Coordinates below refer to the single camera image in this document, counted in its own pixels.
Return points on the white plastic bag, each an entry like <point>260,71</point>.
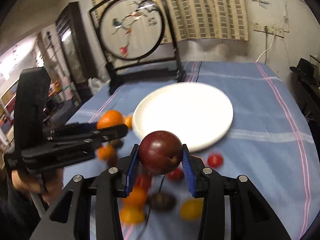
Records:
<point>95,85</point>

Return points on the black hat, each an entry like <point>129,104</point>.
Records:
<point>305,71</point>

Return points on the blue striped tablecloth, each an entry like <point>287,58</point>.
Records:
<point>269,141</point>

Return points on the brown chestnut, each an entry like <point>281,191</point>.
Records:
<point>116,146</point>
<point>161,202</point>

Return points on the red cherry tomato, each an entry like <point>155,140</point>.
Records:
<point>175,175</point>
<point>215,160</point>

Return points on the round embroidered screen stand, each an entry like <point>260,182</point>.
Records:
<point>128,32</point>

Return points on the large orange tangerine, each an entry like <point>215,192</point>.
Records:
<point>109,119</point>

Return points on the white round plate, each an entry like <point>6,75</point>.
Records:
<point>197,113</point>

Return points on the dark red plum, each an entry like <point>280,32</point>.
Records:
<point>160,152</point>

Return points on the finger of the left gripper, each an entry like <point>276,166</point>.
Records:
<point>88,142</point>
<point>71,129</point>

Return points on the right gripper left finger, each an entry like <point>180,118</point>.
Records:
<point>69,216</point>

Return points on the small orange tomato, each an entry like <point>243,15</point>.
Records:
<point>191,209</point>

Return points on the orange yellow fruit bottom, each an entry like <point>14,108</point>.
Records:
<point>132,215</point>

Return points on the wall power strip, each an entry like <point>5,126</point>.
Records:
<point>273,29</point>

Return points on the dark framed picture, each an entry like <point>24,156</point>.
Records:
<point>76,50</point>

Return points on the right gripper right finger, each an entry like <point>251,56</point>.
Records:
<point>251,215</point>

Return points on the person's left hand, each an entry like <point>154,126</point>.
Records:
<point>26,183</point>

